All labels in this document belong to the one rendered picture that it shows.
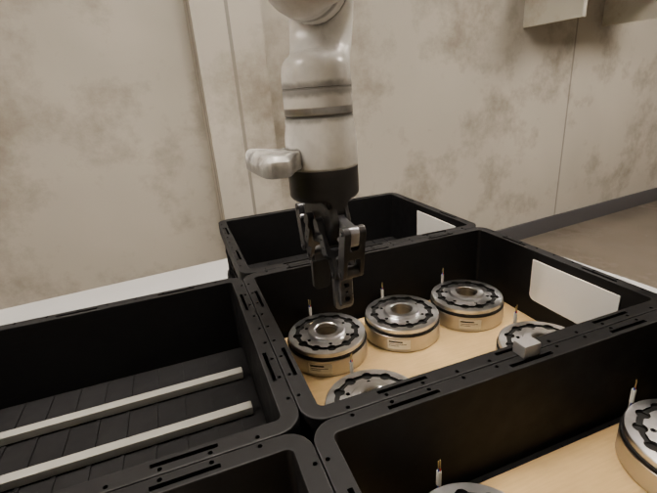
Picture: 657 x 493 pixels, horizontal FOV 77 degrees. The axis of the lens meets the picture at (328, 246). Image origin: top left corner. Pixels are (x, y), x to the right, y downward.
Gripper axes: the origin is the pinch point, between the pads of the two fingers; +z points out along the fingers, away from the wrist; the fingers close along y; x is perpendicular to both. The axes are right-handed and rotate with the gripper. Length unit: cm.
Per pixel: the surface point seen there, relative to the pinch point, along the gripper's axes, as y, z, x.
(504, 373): -20.6, 1.2, -5.9
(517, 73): 171, -24, -217
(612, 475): -26.1, 11.1, -13.5
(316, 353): -0.8, 8.0, 3.0
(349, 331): 1.4, 8.0, -2.7
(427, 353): -4.0, 11.2, -11.1
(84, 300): 73, 24, 38
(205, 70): 156, -33, -17
